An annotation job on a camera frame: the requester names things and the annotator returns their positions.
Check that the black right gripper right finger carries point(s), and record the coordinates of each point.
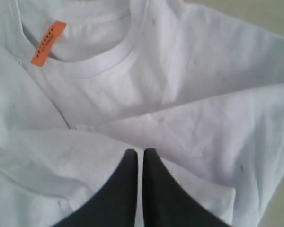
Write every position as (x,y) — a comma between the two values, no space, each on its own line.
(164,201)

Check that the white t-shirt red logo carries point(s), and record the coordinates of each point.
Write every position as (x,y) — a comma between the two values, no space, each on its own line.
(83,81)

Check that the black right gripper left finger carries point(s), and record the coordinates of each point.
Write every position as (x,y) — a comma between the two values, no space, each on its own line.
(115,204)

